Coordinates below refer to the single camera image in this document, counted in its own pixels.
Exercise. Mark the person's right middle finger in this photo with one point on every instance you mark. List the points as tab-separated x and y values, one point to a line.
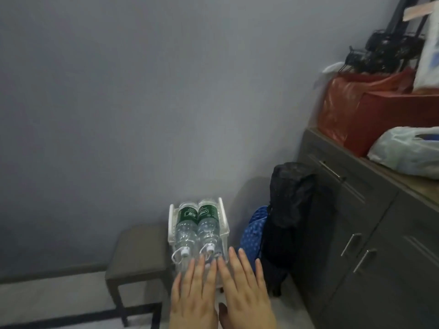
237	267

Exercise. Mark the person's right little finger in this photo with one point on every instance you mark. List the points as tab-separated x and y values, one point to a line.
261	275

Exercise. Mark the beige paper tag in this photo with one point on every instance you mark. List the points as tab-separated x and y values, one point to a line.
420	10

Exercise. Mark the person's left middle finger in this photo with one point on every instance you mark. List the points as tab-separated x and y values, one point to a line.
200	273

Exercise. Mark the person's right thumb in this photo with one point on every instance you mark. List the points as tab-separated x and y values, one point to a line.
223	316

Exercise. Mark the white plastic basket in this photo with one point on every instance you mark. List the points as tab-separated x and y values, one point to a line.
224	232

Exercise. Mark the grey cabinet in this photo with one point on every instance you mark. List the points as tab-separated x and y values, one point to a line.
373	236

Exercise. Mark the white printed shopping bag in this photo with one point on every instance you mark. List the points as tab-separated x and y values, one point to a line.
428	61

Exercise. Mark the person's left hand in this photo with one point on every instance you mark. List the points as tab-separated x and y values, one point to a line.
192	304

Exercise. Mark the person's right hand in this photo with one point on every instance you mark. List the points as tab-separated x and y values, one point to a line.
248	304

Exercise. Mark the black fabric bag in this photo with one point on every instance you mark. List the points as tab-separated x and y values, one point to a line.
286	208

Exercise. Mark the brown cushioned stool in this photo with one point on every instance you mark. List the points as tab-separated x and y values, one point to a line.
137	253

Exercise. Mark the black stand poles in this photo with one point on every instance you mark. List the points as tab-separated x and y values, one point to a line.
399	17

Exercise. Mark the red plastic bag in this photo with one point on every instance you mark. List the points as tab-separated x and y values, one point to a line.
360	113

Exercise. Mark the person's left little finger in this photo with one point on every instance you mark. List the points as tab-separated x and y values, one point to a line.
176	289

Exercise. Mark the white translucent plastic bag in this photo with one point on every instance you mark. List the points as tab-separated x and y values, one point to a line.
404	152

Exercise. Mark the green label water bottle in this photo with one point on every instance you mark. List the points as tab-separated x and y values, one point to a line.
186	229
207	226

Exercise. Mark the blue dotted bag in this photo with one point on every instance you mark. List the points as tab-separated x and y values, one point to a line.
252	232

